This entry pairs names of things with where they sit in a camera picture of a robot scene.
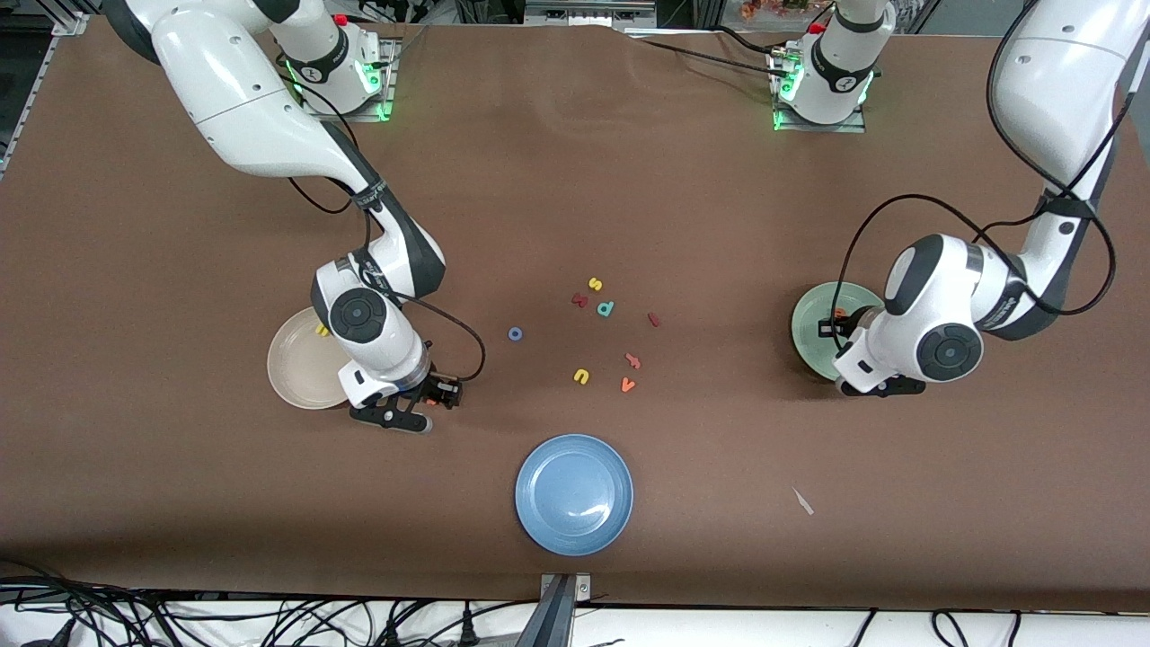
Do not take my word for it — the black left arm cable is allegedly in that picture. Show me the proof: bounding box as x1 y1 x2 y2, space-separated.
831 0 1137 351

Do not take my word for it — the grey metal camera mount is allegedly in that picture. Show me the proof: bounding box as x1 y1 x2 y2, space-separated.
537 572 594 647

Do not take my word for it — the blue plate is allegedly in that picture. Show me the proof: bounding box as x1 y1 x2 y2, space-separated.
515 434 634 557

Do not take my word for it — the grey metal bracket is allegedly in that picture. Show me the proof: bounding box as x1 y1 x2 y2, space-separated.
524 0 657 28

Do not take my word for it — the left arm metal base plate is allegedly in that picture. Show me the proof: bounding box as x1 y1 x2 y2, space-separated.
771 45 868 134

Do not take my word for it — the black cable tangle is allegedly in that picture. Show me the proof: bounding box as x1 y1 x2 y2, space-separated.
0 562 378 647

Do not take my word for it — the beige brown plate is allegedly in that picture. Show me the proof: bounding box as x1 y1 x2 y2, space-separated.
267 306 360 411

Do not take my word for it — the green plate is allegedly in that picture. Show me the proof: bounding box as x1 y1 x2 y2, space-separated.
791 281 888 383

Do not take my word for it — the black base cable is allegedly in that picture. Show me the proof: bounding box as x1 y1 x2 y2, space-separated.
714 25 792 57
629 36 792 77

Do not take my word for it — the aluminium frame profile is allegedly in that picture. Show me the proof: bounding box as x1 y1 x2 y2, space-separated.
49 0 91 37

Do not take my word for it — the looped black cable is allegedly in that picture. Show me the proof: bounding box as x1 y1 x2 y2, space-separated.
932 609 973 647

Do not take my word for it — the brown table cover sheet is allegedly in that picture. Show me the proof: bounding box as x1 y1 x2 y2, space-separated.
0 16 1150 614

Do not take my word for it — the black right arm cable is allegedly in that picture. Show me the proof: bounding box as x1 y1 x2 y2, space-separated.
286 54 488 386

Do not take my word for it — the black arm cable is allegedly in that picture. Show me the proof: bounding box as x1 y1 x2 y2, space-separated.
286 54 488 386
831 0 1137 351

